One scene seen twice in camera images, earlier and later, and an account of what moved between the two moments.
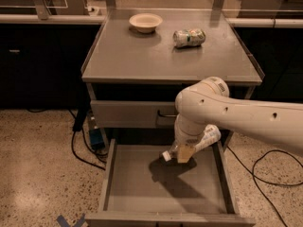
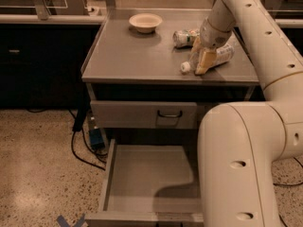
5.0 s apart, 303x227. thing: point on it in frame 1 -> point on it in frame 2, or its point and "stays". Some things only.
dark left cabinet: (42, 64) stays
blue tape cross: (62, 220) stays
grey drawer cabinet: (139, 60) stays
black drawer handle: (166, 115) stays
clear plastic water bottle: (209, 135) -> (192, 64)
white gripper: (188, 140) -> (212, 36)
